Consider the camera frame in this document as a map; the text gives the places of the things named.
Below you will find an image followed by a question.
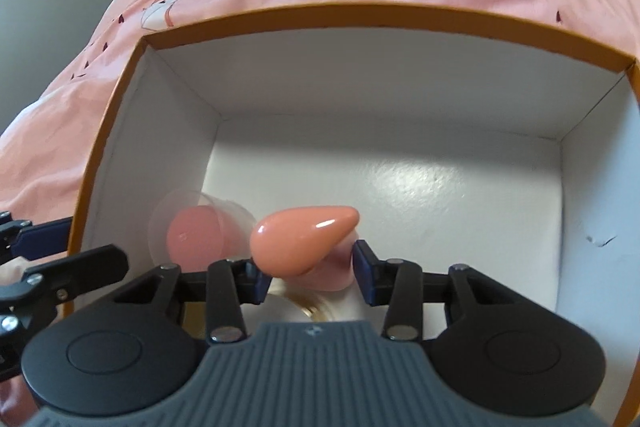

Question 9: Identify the round white gold compact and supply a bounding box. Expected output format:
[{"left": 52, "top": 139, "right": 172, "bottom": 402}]
[{"left": 241, "top": 285, "right": 386, "bottom": 334}]

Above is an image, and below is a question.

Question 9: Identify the clear plastic pink cup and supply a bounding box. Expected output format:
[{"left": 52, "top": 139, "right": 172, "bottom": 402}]
[{"left": 148, "top": 188, "right": 256, "bottom": 273}]

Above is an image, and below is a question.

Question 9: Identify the pink pump bottle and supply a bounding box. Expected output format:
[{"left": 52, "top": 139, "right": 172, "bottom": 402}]
[{"left": 250, "top": 206, "right": 360, "bottom": 291}]

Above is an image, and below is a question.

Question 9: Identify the person left hand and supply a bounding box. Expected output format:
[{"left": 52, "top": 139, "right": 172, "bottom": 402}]
[{"left": 0, "top": 258, "right": 29, "bottom": 286}]

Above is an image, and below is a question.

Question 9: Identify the orange cardboard box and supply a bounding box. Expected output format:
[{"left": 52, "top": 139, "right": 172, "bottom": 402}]
[{"left": 70, "top": 3, "right": 639, "bottom": 426}]

